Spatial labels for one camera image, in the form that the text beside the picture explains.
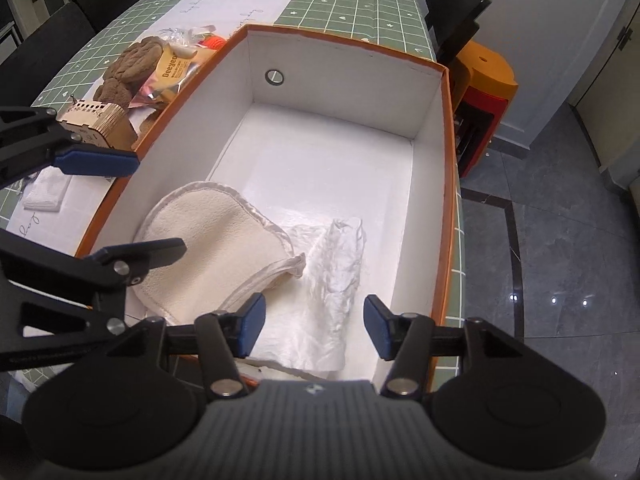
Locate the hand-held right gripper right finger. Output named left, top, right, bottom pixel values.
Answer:
left=363, top=294, right=523, bottom=402

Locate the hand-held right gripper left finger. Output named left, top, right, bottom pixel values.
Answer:
left=112, top=292, right=267, bottom=402

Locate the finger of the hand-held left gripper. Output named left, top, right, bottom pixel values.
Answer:
left=0, top=237, right=188, bottom=337
left=0, top=106, right=141, bottom=188

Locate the beige quilted cloth pad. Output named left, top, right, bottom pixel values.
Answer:
left=132, top=180, right=307, bottom=326

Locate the white plastic bag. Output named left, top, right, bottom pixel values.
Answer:
left=240, top=216, right=368, bottom=373

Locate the brown bear-shaped fibre scrubber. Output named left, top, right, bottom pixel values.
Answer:
left=94, top=36, right=168, bottom=111

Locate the orange cardboard box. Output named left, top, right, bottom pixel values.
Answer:
left=75, top=24, right=463, bottom=393

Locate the small wooden house model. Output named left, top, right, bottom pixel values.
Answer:
left=55, top=97, right=138, bottom=151

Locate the white folded cloth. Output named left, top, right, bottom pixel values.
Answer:
left=22, top=165, right=73, bottom=211

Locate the yellow snack packet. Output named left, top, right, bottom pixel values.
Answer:
left=150, top=46, right=201, bottom=106

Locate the red plastic stool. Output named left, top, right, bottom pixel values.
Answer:
left=452, top=87, right=511, bottom=178

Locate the cream door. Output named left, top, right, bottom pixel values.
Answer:
left=570, top=0, right=640, bottom=191

